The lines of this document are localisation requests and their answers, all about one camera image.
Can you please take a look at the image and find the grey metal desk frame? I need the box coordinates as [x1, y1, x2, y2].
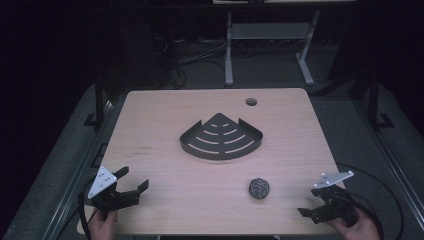
[224, 10, 321, 87]

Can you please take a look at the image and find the bundle of floor cables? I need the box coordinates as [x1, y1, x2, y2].
[154, 35, 232, 90]

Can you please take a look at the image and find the steel wool scouring ball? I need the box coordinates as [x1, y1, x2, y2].
[248, 177, 271, 201]

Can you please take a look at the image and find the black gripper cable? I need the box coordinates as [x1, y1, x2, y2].
[346, 191, 386, 240]
[78, 178, 100, 240]

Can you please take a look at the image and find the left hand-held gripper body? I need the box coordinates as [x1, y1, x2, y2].
[87, 165, 141, 213]

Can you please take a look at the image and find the person's left hand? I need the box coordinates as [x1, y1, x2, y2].
[89, 209, 119, 240]

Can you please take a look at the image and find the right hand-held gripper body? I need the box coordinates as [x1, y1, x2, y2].
[311, 170, 360, 226]

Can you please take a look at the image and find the black metal post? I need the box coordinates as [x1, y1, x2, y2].
[366, 71, 395, 131]
[82, 74, 111, 130]

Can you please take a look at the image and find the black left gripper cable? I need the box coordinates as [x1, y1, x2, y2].
[78, 178, 100, 240]

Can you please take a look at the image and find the person's right hand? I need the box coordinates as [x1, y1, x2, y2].
[328, 207, 382, 240]

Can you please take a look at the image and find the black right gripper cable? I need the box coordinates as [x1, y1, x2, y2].
[346, 191, 386, 240]

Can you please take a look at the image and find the black slotted corner shelf tray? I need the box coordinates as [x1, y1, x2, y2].
[179, 112, 264, 161]

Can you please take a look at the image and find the aluminium frame rail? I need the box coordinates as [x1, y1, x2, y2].
[353, 98, 424, 223]
[41, 96, 128, 240]

